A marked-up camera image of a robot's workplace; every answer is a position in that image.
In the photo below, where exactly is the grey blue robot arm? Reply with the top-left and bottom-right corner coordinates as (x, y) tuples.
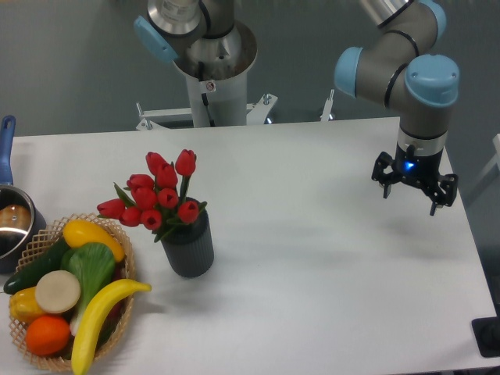
(334, 1), (460, 214)

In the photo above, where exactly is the blue handled saucepan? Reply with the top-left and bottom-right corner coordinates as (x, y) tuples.
(1, 115), (46, 274)

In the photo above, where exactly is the orange fruit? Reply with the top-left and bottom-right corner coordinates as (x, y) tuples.
(25, 315), (70, 356)

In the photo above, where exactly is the white frame at right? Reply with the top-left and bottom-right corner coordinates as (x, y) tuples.
(462, 134), (499, 206)

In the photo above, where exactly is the woven wicker basket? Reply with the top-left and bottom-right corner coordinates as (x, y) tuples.
(9, 213), (136, 372)

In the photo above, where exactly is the black device at edge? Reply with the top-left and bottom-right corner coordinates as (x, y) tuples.
(471, 316), (499, 358)

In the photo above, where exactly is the silver robot base column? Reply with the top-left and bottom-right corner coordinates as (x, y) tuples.
(134, 1), (257, 127)

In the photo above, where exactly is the dark green cucumber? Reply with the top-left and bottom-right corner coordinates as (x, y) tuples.
(3, 237), (70, 295)

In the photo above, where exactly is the red tulip bouquet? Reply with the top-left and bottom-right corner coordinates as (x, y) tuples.
(97, 149), (206, 242)

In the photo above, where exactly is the yellow banana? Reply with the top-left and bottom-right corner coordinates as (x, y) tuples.
(71, 279), (152, 375)

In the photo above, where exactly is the white metal mount frame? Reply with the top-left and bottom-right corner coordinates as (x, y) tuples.
(135, 88), (335, 130)

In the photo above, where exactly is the dark grey ribbed vase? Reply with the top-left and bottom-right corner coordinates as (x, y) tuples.
(160, 209), (214, 278)

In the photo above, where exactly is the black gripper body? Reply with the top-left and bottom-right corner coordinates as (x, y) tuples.
(389, 130), (446, 191)

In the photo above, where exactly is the beige round slice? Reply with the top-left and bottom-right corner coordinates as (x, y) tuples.
(35, 270), (81, 314)

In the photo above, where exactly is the yellow squash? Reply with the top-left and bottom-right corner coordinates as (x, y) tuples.
(62, 220), (125, 263)

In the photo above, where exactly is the green bok choy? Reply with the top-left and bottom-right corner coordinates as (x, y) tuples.
(61, 242), (115, 337)

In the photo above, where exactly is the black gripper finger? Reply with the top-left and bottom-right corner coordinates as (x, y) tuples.
(371, 151), (406, 198)
(421, 173), (459, 216)

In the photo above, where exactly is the yellow bell pepper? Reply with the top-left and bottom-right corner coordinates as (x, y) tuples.
(9, 287), (47, 324)

